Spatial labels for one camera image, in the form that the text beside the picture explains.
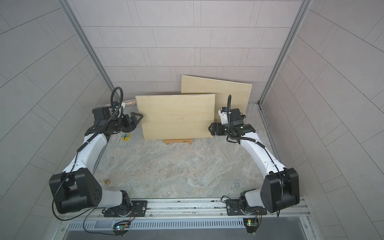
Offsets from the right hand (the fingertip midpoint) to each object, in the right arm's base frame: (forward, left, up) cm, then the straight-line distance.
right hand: (215, 127), depth 83 cm
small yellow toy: (+6, +57, -13) cm, 59 cm away
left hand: (+7, +42, +6) cm, 43 cm away
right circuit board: (-44, -12, -18) cm, 49 cm away
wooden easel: (-2, +22, -10) cm, 24 cm away
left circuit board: (-42, +45, -11) cm, 63 cm away
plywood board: (+6, +21, +4) cm, 22 cm away
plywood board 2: (+19, -17, +8) cm, 27 cm away
